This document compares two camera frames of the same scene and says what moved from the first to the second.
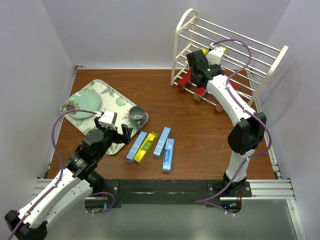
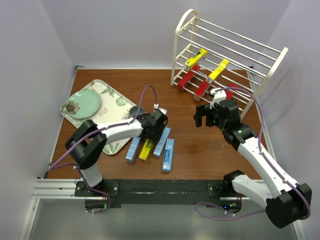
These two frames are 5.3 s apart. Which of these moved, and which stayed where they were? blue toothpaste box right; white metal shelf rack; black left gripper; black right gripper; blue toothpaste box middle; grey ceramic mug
Moved: black right gripper; black left gripper
Stayed: blue toothpaste box right; blue toothpaste box middle; grey ceramic mug; white metal shelf rack
